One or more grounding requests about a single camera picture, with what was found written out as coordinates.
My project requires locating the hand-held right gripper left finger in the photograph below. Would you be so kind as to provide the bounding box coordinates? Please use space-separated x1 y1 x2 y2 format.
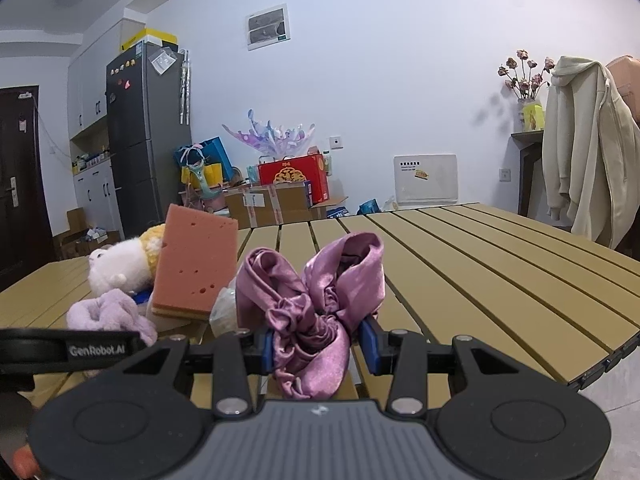
120 329 275 418

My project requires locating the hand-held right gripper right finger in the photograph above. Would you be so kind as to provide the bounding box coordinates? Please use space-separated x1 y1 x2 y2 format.
360 317 518 417

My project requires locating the clear plastic bag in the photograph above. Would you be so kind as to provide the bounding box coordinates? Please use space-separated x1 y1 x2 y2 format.
209 277 241 337

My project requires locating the light purple fluffy scrunchie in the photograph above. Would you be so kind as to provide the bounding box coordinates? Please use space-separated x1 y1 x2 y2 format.
66 288 158 346

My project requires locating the purple satin scrunchie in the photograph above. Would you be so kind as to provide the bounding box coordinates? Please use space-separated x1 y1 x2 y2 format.
235 232 386 401

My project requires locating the brown striped block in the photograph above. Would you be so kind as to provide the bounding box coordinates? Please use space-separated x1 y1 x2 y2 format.
151 203 240 322

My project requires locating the white plush toy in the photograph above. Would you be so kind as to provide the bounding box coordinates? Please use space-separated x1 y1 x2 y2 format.
87 224 167 297

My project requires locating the person's left hand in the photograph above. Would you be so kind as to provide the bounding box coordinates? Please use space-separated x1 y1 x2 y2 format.
14 442 38 478

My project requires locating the open cardboard box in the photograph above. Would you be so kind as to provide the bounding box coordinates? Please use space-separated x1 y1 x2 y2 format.
52 207 121 261

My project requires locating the tan slatted folding table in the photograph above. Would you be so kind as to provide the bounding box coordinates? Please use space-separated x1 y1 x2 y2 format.
0 202 640 411

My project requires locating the taped cardboard box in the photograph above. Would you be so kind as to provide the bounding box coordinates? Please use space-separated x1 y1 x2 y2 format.
225 182 313 231

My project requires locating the dark wooden door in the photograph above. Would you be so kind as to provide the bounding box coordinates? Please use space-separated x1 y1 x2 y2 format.
0 85 56 291

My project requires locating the white base cabinet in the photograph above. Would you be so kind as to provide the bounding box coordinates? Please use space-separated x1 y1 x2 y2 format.
72 160 126 241

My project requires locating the white panel heater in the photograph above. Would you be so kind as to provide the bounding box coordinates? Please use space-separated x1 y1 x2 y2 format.
392 154 460 206

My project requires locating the yellow gift bag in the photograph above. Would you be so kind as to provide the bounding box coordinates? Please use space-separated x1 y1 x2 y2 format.
181 162 223 188

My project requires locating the red gift box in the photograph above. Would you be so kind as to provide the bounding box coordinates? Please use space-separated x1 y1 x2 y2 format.
257 153 331 206

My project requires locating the blue gift bag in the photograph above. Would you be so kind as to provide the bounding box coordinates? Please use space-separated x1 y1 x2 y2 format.
174 136 236 183

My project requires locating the grey refrigerator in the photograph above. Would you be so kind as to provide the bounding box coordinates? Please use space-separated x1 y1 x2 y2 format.
105 40 193 241

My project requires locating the iridescent bouquet wrapping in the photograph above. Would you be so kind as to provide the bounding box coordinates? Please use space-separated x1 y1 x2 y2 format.
222 108 317 157

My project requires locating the dark wooden side table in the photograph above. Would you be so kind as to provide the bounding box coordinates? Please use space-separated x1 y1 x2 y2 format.
510 130 547 218

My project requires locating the cream hoodie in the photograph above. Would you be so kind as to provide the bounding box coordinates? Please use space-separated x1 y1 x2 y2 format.
542 55 640 251

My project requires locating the vase of dried flowers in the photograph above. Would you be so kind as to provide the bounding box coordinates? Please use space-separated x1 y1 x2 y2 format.
497 49 557 132

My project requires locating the yellow box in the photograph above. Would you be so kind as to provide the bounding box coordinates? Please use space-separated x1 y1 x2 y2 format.
119 27 178 53

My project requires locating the peach jacket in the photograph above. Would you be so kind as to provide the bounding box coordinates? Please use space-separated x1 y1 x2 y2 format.
605 55 640 126

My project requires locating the white wall cabinet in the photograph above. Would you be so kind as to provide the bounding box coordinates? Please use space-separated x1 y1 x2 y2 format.
67 20 126 141

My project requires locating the wall fuse box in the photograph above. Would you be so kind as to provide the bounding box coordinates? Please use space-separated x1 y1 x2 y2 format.
246 4 290 51

